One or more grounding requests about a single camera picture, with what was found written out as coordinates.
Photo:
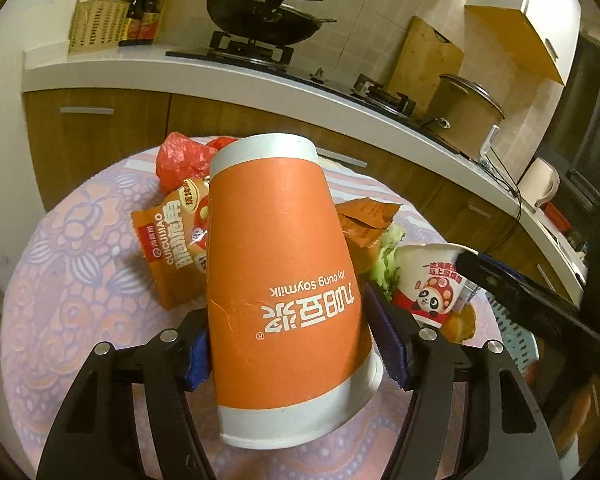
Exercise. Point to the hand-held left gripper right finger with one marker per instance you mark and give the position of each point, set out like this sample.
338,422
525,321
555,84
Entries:
382,330

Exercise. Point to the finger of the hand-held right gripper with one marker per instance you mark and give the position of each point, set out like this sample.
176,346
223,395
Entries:
500,264
530,300

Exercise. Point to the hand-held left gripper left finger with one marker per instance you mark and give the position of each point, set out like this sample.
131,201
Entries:
198,355

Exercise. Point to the light blue plastic basket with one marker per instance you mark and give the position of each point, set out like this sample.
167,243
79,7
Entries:
512,330

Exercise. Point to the small white printed cup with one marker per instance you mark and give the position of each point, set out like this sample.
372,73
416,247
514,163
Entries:
425,280

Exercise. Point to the green vegetable scraps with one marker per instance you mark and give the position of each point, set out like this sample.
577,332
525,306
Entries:
387,255

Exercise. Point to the orange snack bag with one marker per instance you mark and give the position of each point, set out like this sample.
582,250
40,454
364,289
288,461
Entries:
170,250

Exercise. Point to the torn orange packet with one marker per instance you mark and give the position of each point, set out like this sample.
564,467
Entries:
362,220

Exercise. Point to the orange paper cup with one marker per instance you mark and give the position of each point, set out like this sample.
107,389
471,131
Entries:
280,235

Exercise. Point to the red plastic bag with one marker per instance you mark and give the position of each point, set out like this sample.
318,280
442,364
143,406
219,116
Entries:
180,160

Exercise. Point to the orange peel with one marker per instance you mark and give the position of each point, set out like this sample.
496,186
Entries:
455,322

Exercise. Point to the red tray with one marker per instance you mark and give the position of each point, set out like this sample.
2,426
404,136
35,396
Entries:
557,215

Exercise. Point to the white electric kettle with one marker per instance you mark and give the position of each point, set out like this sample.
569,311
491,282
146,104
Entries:
537,182

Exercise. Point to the round table with patterned cloth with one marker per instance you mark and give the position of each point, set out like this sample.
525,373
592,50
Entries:
80,260

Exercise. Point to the brown rice cooker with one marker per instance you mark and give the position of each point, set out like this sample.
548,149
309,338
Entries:
460,110

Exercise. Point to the dark window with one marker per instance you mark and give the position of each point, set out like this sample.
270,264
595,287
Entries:
585,125

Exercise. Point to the wooden cutting board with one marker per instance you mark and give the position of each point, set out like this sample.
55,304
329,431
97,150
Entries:
425,60

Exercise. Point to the wooden base cabinet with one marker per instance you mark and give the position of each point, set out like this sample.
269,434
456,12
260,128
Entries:
105,150

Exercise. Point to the black gas stove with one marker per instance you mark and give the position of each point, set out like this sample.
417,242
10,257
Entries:
260,62

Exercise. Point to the black wok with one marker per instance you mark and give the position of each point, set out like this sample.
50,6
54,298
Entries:
240,17

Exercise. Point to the dark sauce bottle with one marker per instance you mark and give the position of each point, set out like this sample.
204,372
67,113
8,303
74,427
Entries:
154,15
132,15

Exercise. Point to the yellow woven utensil holder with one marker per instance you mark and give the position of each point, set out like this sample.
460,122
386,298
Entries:
95,25

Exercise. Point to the white wall cabinet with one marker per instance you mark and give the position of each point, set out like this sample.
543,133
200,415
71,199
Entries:
530,25

